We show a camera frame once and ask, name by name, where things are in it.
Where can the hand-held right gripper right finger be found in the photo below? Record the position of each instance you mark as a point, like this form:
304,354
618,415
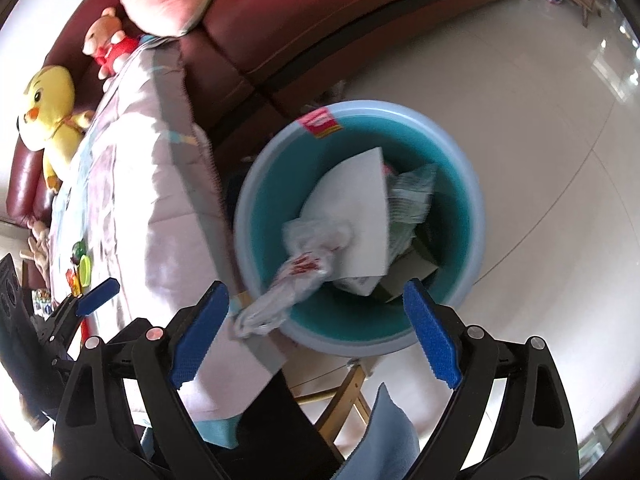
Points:
432,340

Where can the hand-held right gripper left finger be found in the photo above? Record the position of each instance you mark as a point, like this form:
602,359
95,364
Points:
200,340

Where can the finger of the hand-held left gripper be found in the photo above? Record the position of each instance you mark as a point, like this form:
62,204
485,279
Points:
97,297

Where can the clear plastic bag red print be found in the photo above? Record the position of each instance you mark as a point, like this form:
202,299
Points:
300,270

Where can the teal plastic trash bin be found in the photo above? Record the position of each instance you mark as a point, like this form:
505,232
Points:
450,195

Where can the small green toy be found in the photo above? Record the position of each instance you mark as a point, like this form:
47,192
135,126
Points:
82,262

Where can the small beige plush toy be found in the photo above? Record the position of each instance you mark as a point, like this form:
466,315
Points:
37,250

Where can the dark cardboard box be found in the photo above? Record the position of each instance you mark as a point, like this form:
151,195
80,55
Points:
415,265

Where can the wooden stool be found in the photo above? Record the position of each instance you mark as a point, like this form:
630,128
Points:
345,395

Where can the light blue cloth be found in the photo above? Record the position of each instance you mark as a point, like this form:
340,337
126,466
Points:
385,440

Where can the pale pink quilted blanket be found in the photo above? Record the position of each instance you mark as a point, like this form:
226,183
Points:
150,185

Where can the dark cloth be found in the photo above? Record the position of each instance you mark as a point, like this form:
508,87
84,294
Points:
280,435

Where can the crumpled clear plastic wrapper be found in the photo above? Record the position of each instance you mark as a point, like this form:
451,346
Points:
410,200

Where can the white paper sheet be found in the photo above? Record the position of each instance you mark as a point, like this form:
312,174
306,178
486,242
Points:
360,210

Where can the yellow chick plush toy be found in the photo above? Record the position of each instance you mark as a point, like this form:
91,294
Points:
47,105

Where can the plush bear in red shirt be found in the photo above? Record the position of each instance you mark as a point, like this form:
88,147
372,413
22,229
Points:
107,40

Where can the dark red leather sofa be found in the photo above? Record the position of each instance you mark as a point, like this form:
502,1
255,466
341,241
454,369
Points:
300,25

